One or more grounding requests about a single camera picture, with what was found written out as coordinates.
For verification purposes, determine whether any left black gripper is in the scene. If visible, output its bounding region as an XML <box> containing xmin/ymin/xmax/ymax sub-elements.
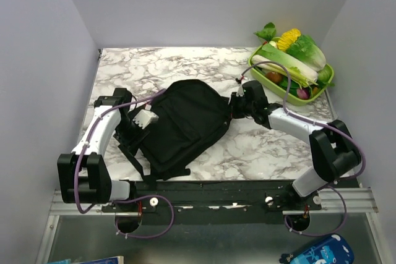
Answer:
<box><xmin>114</xmin><ymin>116</ymin><xmax>150</xmax><ymax>156</ymax></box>

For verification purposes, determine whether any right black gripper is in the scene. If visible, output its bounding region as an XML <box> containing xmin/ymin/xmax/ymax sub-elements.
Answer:
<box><xmin>224</xmin><ymin>92</ymin><xmax>256</xmax><ymax>119</ymax></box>

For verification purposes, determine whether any black student backpack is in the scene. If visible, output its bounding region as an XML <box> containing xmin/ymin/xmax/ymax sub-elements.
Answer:
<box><xmin>114</xmin><ymin>79</ymin><xmax>231</xmax><ymax>184</ymax></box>

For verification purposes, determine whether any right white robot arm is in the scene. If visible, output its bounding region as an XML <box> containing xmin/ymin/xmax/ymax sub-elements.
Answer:
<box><xmin>229</xmin><ymin>80</ymin><xmax>362</xmax><ymax>210</ymax></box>

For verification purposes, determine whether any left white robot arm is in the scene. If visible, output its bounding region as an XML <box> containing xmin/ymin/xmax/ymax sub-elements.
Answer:
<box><xmin>57</xmin><ymin>88</ymin><xmax>155</xmax><ymax>214</ymax></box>

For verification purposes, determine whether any green vegetable tray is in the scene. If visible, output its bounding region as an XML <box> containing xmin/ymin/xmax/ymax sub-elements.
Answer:
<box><xmin>248</xmin><ymin>38</ymin><xmax>334</xmax><ymax>106</ymax></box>

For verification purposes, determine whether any napa cabbage toy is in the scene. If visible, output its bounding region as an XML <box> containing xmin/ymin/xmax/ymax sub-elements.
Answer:
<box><xmin>251</xmin><ymin>43</ymin><xmax>318</xmax><ymax>87</ymax></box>

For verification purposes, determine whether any green leaf sprig toy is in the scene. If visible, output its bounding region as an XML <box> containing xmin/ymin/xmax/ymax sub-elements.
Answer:
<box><xmin>254</xmin><ymin>22</ymin><xmax>277</xmax><ymax>42</ymax></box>

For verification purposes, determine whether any yellow corn toy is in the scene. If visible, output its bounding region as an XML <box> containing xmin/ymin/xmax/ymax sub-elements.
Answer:
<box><xmin>277</xmin><ymin>28</ymin><xmax>301</xmax><ymax>52</ymax></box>

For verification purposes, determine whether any green lettuce toy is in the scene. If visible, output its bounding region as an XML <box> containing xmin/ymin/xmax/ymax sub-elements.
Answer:
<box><xmin>286</xmin><ymin>35</ymin><xmax>326</xmax><ymax>72</ymax></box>

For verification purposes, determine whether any blue pencil case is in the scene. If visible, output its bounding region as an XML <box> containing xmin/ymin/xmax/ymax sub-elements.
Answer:
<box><xmin>279</xmin><ymin>234</ymin><xmax>355</xmax><ymax>264</ymax></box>

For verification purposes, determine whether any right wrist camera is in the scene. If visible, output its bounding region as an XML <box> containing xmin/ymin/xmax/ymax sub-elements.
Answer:
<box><xmin>236</xmin><ymin>84</ymin><xmax>245</xmax><ymax>97</ymax></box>

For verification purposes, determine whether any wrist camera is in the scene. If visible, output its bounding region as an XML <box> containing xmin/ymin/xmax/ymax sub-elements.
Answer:
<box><xmin>132</xmin><ymin>109</ymin><xmax>159</xmax><ymax>129</ymax></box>
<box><xmin>236</xmin><ymin>84</ymin><xmax>245</xmax><ymax>97</ymax></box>

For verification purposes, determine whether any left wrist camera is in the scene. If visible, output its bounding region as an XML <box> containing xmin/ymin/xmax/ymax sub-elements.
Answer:
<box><xmin>132</xmin><ymin>109</ymin><xmax>159</xmax><ymax>129</ymax></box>

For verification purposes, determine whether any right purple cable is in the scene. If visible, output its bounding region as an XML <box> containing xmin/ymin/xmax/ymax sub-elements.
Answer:
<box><xmin>235</xmin><ymin>61</ymin><xmax>367</xmax><ymax>237</ymax></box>

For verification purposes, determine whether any purple cable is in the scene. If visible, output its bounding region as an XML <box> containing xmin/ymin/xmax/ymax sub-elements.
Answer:
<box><xmin>74</xmin><ymin>88</ymin><xmax>175</xmax><ymax>240</ymax></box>
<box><xmin>235</xmin><ymin>61</ymin><xmax>367</xmax><ymax>237</ymax></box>

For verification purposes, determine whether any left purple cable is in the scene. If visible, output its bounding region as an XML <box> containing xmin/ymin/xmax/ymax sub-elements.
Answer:
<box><xmin>74</xmin><ymin>88</ymin><xmax>175</xmax><ymax>240</ymax></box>

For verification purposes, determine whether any black mounting base rail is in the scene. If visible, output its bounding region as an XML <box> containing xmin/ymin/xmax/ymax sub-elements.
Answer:
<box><xmin>63</xmin><ymin>179</ymin><xmax>329</xmax><ymax>226</ymax></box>

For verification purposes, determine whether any aluminium extrusion rail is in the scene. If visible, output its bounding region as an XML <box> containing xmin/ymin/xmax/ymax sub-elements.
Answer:
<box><xmin>49</xmin><ymin>188</ymin><xmax>378</xmax><ymax>216</ymax></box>

